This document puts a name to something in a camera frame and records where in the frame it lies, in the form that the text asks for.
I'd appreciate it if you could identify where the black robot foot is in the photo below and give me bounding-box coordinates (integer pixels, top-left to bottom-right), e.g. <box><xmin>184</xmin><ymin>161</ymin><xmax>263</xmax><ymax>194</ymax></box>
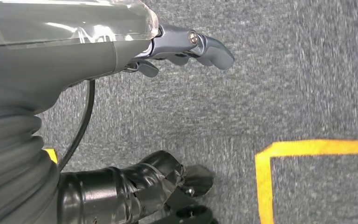
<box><xmin>149</xmin><ymin>164</ymin><xmax>220</xmax><ymax>224</ymax></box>

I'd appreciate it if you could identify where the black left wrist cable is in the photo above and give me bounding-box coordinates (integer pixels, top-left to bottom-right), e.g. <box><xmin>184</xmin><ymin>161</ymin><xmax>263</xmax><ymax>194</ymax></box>
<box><xmin>57</xmin><ymin>79</ymin><xmax>96</xmax><ymax>171</ymax></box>

